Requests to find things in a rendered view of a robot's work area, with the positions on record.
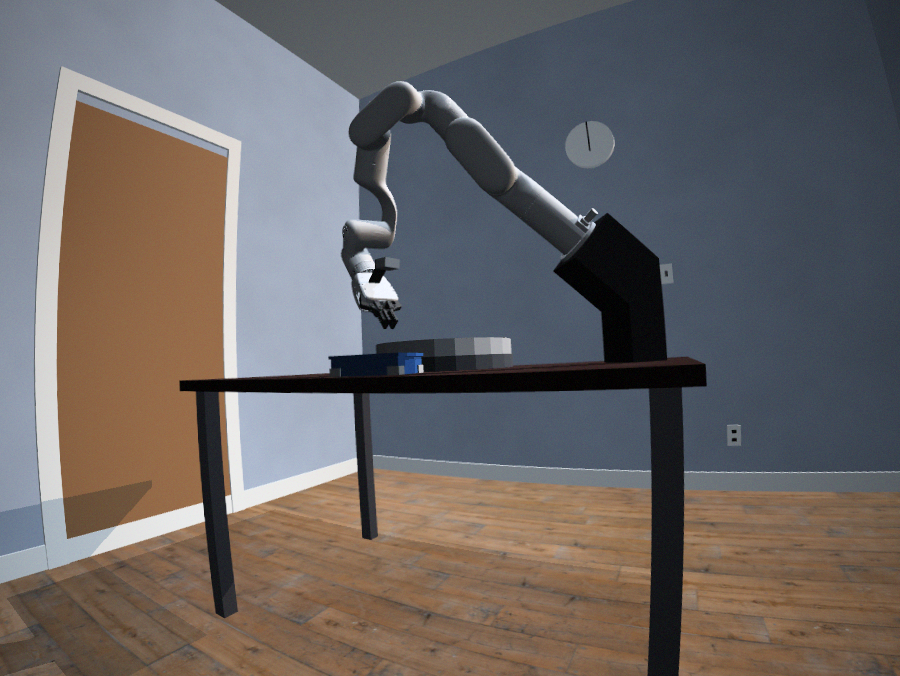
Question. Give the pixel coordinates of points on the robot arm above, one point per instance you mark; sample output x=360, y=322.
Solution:
x=478, y=153

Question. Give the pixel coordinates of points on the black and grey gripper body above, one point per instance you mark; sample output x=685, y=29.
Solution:
x=371, y=291

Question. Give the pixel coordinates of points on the blue tray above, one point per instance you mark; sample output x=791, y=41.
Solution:
x=376, y=364

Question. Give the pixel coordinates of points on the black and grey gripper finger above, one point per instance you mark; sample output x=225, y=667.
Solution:
x=391, y=313
x=377, y=311

